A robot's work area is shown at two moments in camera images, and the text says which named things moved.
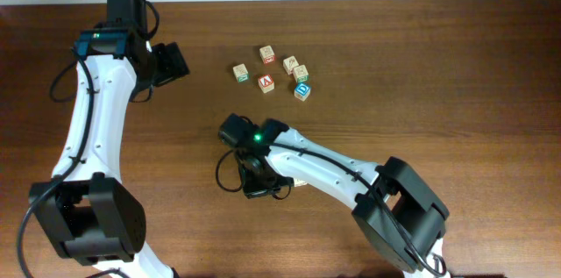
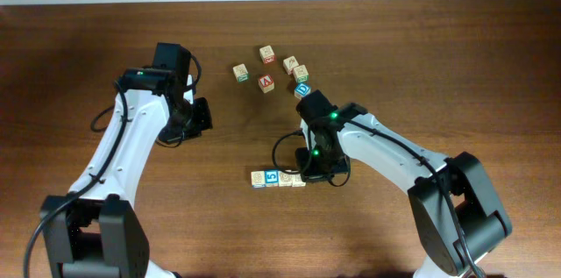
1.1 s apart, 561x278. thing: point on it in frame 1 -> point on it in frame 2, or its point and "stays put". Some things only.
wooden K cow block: [297, 182] stays put
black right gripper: [252, 188] -> [309, 173]
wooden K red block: [289, 63] stays put
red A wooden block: [266, 83] stays put
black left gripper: [171, 62] -> [202, 120]
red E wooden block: [267, 54] stays put
